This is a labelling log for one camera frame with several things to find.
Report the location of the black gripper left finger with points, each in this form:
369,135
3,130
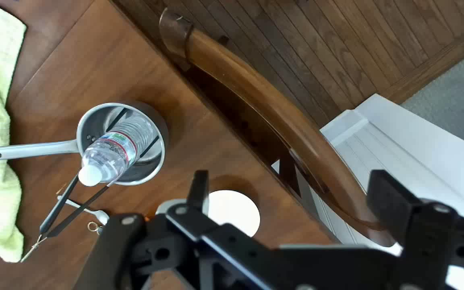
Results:
197,190

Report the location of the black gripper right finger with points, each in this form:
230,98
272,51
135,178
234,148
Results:
395,206

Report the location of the white bowl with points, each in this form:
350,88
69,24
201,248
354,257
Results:
237,211

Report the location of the clear plastic water bottle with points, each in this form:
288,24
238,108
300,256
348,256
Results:
111,153

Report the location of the yellow-green dish towel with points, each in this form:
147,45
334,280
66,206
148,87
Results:
0,48

